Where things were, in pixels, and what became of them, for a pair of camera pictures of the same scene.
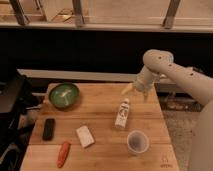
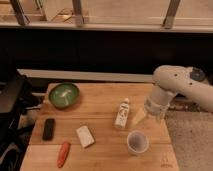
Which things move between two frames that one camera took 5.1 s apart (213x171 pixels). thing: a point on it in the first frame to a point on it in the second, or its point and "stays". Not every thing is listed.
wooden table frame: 108,15 stays
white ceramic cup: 137,143 stays
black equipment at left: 16,98 stays
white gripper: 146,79 to 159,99
